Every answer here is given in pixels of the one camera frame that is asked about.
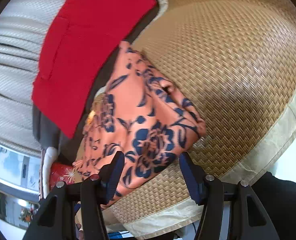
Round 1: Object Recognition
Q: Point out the orange floral garment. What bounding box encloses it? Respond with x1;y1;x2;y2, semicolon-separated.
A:
73;41;206;203

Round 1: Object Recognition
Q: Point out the red gift box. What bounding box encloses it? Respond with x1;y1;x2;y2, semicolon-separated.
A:
49;162;82;190

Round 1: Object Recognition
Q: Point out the folded white maroon quilt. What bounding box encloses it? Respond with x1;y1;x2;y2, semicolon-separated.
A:
39;147;59;200

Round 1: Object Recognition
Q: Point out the dark brown leather sofa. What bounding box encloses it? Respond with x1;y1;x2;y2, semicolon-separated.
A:
32;0;160;165

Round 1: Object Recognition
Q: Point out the woven bamboo seat mat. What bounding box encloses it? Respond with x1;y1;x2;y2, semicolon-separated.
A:
75;0;296;239

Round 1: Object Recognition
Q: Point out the beige dotted curtain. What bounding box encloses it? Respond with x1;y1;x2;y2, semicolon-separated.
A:
0;0;65;157

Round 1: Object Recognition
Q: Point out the red knitted blanket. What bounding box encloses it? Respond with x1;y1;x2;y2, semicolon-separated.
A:
32;0;157;138

